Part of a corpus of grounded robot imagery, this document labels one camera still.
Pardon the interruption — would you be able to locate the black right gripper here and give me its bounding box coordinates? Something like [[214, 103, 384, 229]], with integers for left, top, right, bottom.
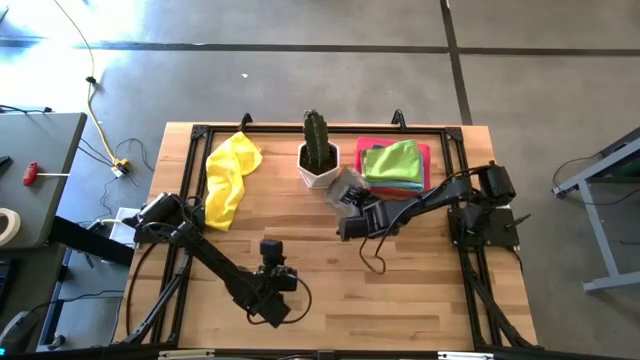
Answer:
[[341, 185, 402, 237]]

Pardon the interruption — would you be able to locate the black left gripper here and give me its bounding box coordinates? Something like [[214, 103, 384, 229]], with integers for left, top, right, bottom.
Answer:
[[243, 238, 300, 330]]

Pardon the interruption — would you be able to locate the blue microfiber towel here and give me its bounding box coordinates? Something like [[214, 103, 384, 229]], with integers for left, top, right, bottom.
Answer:
[[367, 143, 426, 193]]

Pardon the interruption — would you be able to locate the grey microfiber towel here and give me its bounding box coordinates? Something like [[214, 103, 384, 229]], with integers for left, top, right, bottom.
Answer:
[[325, 166, 372, 210]]

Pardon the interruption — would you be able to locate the green microfiber towel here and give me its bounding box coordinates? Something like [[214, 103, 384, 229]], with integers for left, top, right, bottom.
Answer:
[[360, 139, 424, 186]]

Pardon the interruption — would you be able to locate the yellow microfiber towel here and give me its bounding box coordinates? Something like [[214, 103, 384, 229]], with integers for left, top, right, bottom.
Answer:
[[204, 131, 264, 233]]

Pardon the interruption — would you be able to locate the white faceted plant pot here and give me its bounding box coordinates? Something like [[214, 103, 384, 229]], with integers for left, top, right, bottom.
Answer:
[[297, 141, 342, 190]]

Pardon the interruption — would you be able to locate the pink plastic bin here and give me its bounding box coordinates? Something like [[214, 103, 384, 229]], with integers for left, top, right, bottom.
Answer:
[[352, 136, 433, 200]]

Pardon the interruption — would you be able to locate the green cactus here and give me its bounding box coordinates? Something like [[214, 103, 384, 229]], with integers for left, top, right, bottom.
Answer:
[[302, 108, 332, 171]]

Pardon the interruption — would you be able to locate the black beam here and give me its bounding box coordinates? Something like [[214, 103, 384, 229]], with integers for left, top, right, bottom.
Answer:
[[47, 214, 137, 269]]

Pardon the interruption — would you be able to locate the yellow plug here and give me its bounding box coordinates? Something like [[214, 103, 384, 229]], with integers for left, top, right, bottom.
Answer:
[[110, 157, 133, 179]]

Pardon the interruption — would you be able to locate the black rounded device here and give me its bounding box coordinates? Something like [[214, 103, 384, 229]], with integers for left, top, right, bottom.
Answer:
[[0, 309, 40, 355]]

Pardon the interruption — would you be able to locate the beige tape roll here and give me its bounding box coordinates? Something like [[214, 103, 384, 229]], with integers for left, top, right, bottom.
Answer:
[[0, 207, 23, 247]]

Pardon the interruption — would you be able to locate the grey side table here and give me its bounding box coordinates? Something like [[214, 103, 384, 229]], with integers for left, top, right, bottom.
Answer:
[[0, 112, 89, 251]]

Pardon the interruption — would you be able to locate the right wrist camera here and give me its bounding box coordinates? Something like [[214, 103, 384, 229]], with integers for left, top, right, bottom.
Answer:
[[337, 215, 371, 242]]

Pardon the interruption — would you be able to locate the black camera cable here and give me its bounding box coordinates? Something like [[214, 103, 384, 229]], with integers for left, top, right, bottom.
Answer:
[[245, 272, 314, 327], [358, 167, 489, 276]]

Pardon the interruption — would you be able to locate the black aluminium frame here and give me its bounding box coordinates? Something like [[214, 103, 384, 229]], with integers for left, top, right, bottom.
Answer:
[[112, 108, 540, 360]]

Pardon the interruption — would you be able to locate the silver bracket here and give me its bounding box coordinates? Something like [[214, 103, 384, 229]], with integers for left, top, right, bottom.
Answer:
[[158, 349, 217, 360], [437, 351, 495, 360]]

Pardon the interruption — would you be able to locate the black floor cable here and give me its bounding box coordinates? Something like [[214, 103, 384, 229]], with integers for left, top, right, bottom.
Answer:
[[77, 136, 155, 222], [551, 154, 640, 207]]

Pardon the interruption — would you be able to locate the grey metal table frame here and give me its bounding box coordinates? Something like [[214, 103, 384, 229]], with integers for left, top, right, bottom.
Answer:
[[551, 126, 640, 295]]

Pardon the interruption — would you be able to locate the red-handled screwdriver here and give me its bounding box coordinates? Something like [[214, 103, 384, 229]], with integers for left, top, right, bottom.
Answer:
[[21, 160, 71, 188]]

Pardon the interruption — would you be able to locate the yellow cable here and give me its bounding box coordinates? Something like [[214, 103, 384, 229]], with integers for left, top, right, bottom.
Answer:
[[52, 0, 126, 166]]

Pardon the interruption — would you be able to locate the thin black cable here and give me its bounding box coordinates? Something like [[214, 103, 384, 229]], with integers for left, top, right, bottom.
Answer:
[[0, 103, 54, 116]]

